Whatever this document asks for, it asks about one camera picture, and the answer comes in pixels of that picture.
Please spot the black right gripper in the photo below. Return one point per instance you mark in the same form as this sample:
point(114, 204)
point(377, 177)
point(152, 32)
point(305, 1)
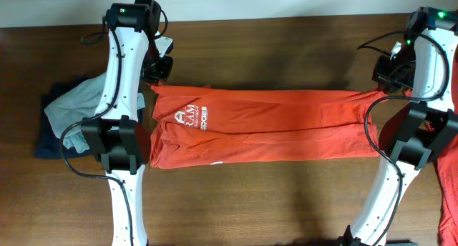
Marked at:
point(381, 75)

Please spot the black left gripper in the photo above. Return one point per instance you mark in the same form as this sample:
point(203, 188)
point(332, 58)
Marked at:
point(162, 73)

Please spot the orange printed t-shirt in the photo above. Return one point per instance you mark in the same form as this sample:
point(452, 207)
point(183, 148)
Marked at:
point(199, 126)

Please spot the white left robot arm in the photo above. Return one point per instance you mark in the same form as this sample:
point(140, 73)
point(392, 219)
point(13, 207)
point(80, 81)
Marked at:
point(138, 53)

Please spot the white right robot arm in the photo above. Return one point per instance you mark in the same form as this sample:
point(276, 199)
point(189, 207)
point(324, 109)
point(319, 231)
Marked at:
point(419, 71)

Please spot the grey folded shirt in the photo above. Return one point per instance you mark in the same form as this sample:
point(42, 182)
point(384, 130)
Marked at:
point(71, 106)

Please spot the red crumpled shirt pile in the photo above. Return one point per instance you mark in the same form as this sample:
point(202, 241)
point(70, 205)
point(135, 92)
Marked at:
point(446, 169)

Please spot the dark navy folded garment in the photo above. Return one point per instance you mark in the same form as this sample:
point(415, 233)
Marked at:
point(47, 146)

